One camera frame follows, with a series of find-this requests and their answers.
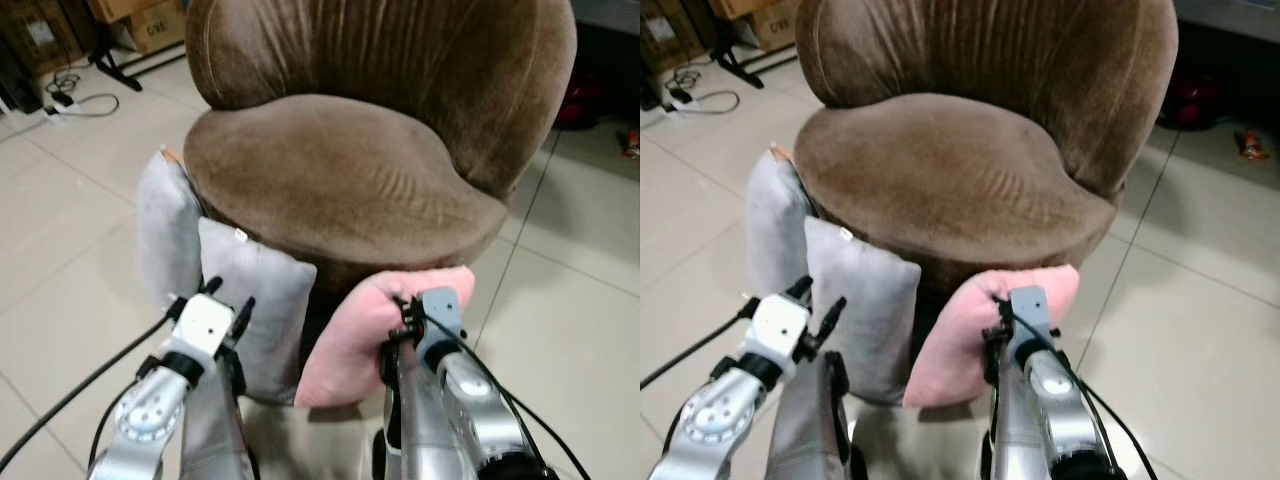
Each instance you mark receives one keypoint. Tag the pink pillow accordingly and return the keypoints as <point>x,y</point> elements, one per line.
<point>950,340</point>
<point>350,340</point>

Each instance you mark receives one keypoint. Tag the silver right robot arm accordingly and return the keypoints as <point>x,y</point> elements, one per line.
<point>480,410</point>
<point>1060,410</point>

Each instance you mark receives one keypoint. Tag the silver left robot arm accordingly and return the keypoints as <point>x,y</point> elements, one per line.
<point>715,415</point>
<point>145,415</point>

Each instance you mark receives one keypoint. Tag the grey pillow with white tag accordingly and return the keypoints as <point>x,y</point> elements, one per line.
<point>870,300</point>
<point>265,300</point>

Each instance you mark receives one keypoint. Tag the grey pillow with orange corner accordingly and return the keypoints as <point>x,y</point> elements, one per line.
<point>168,235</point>
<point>775,230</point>

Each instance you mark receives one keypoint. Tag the brown velvet round sofa chair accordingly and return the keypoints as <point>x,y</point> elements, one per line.
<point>350,150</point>
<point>960,160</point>

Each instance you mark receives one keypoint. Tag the grey right robot leg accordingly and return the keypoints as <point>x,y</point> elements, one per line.
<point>418,430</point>
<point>1010,430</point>

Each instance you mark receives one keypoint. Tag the grey robot leg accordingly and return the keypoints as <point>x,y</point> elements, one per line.
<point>1010,430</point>
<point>808,430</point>
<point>212,430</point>
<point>418,430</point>

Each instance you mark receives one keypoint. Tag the grey left robot leg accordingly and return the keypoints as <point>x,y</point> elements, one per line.
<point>212,430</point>
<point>808,430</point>

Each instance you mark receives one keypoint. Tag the small orange packet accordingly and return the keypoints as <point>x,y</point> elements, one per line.
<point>632,146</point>
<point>1252,146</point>

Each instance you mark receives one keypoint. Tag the white power strip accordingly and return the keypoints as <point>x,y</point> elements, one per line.
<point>682,97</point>
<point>58,105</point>

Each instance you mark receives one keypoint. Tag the black metal table leg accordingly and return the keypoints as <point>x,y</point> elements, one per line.
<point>116,68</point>
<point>738,66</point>

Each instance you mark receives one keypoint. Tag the printed brown cardboard box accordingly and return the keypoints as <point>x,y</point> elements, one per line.
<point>772,26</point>
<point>158,28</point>

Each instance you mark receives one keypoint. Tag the red vacuum cleaner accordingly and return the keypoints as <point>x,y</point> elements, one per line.
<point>1190,100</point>
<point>578,100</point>

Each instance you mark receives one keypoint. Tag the dark box with white label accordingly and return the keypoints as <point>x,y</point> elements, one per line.
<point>38,35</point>
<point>665,35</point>

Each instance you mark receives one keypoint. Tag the plain brown cardboard box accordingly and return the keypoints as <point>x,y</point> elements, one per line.
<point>118,8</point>
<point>732,7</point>

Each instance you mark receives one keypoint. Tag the dark low cabinet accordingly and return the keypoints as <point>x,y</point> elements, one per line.
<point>608,45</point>
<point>1230,40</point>

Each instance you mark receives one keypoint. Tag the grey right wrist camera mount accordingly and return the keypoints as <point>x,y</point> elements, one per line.
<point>1032,320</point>
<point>440,320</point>

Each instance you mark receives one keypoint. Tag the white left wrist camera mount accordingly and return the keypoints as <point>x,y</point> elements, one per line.
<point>780,325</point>
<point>202,325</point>

